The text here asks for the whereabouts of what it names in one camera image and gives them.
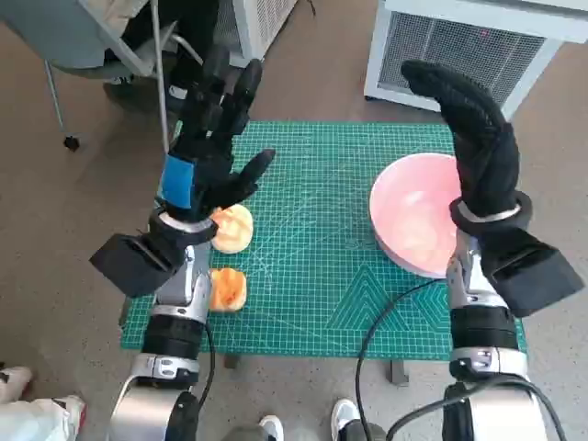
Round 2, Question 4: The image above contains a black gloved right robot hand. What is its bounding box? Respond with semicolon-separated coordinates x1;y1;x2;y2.
401;59;523;218

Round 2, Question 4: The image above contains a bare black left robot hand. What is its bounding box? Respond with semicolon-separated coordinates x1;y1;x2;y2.
154;44;277;224

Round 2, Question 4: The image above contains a round toy bread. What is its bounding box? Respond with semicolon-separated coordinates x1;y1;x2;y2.
209;205;254;254

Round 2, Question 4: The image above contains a pink bowl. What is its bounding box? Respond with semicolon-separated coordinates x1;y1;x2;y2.
368;153;465;280

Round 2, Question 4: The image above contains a rectangular orange striped toy bread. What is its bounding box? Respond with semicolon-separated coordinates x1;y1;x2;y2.
209;267;248;313

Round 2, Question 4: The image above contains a large white grille cabinet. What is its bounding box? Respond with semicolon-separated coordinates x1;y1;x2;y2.
364;0;588;126

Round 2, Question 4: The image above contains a green cutting mat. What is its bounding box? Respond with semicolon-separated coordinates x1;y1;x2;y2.
119;119;529;362

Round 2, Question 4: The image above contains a seated person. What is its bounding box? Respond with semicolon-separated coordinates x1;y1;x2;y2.
103;0;221;120

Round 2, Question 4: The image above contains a small white grille cabinet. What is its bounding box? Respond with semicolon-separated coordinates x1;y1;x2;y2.
213;0;300;70

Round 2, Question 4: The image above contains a grey office chair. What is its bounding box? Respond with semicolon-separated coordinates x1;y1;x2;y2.
0;0;203;153

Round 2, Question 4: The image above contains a person's white shoe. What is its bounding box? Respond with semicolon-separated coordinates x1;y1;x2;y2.
258;414;285;441
331;398;362;435

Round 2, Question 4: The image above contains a person in white clothing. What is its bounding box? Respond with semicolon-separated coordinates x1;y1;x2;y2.
0;365;88;441

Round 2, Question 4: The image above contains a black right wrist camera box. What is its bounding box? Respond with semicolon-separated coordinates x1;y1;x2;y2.
480;227;585;319

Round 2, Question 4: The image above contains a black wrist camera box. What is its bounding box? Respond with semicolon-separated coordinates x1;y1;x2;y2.
480;227;585;319
88;232;185;299

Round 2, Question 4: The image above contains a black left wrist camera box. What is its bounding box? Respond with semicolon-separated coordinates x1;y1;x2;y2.
88;232;185;299

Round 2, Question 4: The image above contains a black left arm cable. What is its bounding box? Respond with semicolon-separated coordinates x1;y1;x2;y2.
183;319;217;414

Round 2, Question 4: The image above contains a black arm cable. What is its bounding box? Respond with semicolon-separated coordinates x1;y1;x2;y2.
183;319;217;414
355;277;454;441

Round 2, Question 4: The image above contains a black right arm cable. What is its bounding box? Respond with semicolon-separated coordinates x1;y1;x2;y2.
355;277;454;441

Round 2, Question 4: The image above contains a black right shoulder cable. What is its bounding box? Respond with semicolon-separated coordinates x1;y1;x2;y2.
385;379;569;441

